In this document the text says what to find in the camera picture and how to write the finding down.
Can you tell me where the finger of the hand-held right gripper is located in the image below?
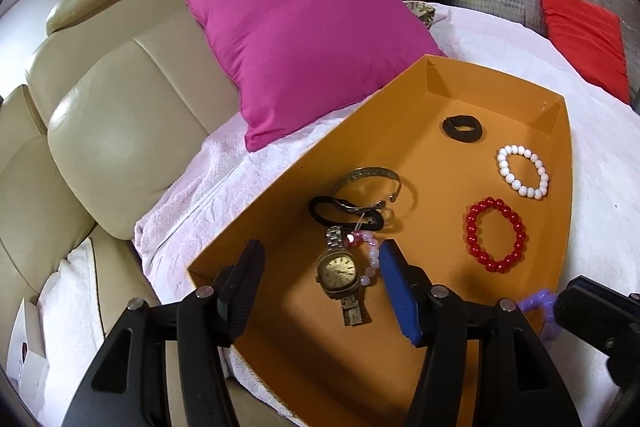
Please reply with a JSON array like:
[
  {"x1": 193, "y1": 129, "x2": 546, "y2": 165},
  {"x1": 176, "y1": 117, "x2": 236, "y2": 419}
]
[
  {"x1": 555, "y1": 276, "x2": 640, "y2": 359},
  {"x1": 606, "y1": 353, "x2": 640, "y2": 388}
]

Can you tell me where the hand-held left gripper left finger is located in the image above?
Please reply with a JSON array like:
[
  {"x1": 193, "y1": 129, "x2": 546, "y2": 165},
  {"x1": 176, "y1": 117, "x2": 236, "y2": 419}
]
[{"x1": 60, "y1": 238, "x2": 267, "y2": 427}]

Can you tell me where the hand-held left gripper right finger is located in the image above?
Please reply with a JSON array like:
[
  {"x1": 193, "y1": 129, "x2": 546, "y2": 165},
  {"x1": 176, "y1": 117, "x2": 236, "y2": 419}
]
[{"x1": 379, "y1": 238, "x2": 583, "y2": 427}]

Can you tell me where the pink bead bracelet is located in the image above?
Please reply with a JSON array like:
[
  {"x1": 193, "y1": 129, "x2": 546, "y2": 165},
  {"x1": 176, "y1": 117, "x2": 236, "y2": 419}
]
[{"x1": 350, "y1": 229, "x2": 385, "y2": 288}]

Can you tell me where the metal wristwatch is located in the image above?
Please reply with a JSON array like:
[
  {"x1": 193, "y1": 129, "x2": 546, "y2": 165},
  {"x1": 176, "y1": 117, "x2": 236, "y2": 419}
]
[{"x1": 315, "y1": 226, "x2": 373, "y2": 329}]

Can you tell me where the purple bead bracelet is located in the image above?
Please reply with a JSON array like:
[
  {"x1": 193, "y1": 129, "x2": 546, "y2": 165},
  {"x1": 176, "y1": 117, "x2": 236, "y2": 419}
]
[{"x1": 517, "y1": 288, "x2": 558, "y2": 338}]

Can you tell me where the orange cardboard box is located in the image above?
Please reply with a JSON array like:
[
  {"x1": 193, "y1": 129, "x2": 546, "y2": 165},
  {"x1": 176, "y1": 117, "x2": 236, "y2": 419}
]
[{"x1": 186, "y1": 54, "x2": 573, "y2": 427}]

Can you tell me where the red bead bracelet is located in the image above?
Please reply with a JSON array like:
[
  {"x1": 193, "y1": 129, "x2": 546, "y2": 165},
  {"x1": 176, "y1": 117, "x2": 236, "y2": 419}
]
[{"x1": 465, "y1": 197, "x2": 527, "y2": 273}]

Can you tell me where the thin black hair tie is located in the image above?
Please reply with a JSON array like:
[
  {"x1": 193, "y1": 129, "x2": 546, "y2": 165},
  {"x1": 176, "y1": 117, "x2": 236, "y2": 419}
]
[{"x1": 307, "y1": 196, "x2": 396, "y2": 233}]

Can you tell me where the silver metal bangle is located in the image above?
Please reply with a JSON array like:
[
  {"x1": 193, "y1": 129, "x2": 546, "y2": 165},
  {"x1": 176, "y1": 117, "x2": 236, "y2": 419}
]
[{"x1": 332, "y1": 166, "x2": 404, "y2": 220}]

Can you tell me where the thick black hair tie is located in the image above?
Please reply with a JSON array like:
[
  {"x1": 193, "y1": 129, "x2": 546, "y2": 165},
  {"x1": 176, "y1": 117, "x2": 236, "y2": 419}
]
[{"x1": 442, "y1": 113, "x2": 484, "y2": 142}]

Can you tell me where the white bead bracelet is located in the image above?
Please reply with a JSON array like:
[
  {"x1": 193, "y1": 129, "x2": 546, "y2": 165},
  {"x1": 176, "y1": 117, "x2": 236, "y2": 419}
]
[{"x1": 496, "y1": 145, "x2": 551, "y2": 201}]

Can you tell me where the white towel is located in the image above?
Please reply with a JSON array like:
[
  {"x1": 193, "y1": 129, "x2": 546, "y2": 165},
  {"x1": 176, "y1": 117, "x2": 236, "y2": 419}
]
[{"x1": 37, "y1": 237, "x2": 166, "y2": 408}]

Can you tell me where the pale pink blanket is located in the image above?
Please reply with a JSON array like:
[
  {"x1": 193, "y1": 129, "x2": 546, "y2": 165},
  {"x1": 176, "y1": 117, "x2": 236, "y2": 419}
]
[{"x1": 132, "y1": 2, "x2": 640, "y2": 427}]

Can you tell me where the beige leather sofa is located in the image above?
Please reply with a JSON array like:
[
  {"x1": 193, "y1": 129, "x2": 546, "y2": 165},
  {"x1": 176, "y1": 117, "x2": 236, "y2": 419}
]
[{"x1": 0, "y1": 0, "x2": 311, "y2": 427}]

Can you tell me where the white paper card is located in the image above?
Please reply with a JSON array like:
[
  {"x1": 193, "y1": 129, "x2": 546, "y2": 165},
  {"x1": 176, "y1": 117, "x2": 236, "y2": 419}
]
[{"x1": 4, "y1": 299, "x2": 49, "y2": 390}]

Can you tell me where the magenta pillow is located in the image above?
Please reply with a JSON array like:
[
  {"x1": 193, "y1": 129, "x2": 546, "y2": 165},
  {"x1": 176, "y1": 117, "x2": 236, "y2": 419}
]
[{"x1": 172, "y1": 0, "x2": 448, "y2": 152}]

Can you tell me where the red pillow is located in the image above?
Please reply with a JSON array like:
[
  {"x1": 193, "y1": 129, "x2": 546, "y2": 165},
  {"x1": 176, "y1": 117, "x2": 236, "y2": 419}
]
[{"x1": 537, "y1": 0, "x2": 631, "y2": 102}]

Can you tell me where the patterned cloth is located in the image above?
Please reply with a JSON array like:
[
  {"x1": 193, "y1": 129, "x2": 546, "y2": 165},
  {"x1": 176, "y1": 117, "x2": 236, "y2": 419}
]
[{"x1": 402, "y1": 1, "x2": 451, "y2": 28}]

